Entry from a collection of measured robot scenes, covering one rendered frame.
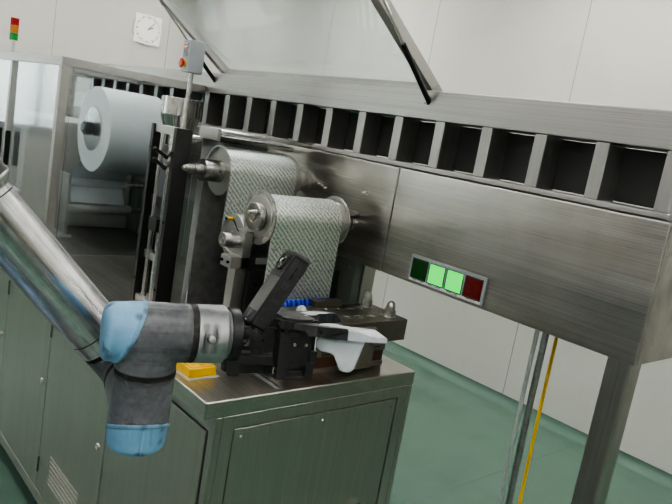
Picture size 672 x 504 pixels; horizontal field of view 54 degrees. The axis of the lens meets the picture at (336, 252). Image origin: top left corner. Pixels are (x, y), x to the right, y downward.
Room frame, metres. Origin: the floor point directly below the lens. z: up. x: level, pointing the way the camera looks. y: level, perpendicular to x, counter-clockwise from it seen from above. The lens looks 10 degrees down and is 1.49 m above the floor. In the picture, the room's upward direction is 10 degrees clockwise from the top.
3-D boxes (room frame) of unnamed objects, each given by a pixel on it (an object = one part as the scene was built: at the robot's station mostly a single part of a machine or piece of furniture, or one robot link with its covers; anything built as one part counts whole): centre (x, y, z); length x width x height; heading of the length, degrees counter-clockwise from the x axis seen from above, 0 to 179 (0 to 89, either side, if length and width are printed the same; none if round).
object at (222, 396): (2.47, 0.82, 0.88); 2.52 x 0.66 x 0.04; 42
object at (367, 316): (1.73, -0.03, 1.00); 0.40 x 0.16 x 0.06; 132
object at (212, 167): (1.92, 0.40, 1.34); 0.06 x 0.06 x 0.06; 42
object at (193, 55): (2.18, 0.56, 1.66); 0.07 x 0.07 x 0.10; 32
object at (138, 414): (0.81, 0.22, 1.12); 0.11 x 0.08 x 0.11; 25
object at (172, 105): (2.35, 0.62, 1.50); 0.14 x 0.14 x 0.06
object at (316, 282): (1.78, 0.09, 1.11); 0.23 x 0.01 x 0.18; 132
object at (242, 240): (1.75, 0.27, 1.05); 0.06 x 0.05 x 0.31; 132
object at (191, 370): (1.48, 0.28, 0.91); 0.07 x 0.07 x 0.02; 42
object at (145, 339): (0.79, 0.21, 1.21); 0.11 x 0.08 x 0.09; 115
